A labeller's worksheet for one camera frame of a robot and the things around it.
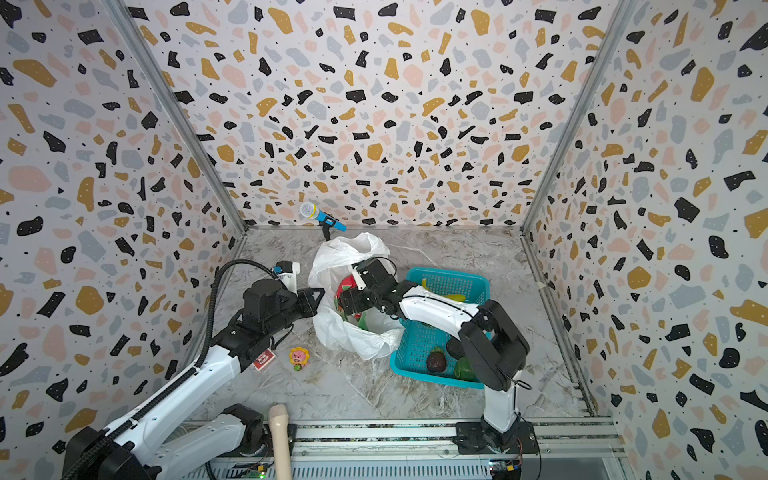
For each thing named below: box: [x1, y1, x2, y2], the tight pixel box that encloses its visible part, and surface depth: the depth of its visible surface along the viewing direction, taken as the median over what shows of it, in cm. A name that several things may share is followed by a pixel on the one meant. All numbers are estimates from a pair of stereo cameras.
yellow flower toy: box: [288, 346, 310, 371], surface depth 85 cm
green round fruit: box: [454, 357, 480, 382], surface depth 80 cm
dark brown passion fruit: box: [427, 346, 446, 373], surface depth 85 cm
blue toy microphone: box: [300, 202, 348, 232], surface depth 93 cm
